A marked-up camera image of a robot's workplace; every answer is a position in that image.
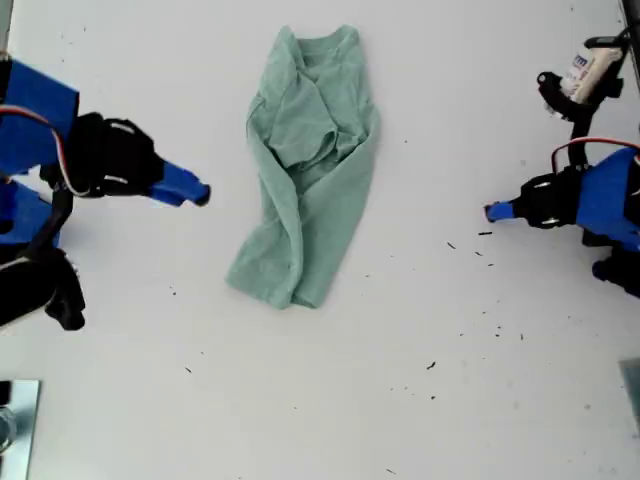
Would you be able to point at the green t-shirt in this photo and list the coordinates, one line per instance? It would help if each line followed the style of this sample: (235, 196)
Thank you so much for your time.
(300, 210)

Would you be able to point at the large steel plate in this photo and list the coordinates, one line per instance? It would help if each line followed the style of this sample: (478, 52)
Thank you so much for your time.
(22, 430)

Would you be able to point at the black camera stalk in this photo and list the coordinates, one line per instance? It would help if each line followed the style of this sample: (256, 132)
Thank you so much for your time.
(67, 295)
(562, 105)

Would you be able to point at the silver gripper camera box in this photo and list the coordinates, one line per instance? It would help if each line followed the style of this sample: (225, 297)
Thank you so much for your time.
(587, 72)

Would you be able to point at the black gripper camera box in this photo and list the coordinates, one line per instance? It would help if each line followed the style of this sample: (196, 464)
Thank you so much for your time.
(25, 290)

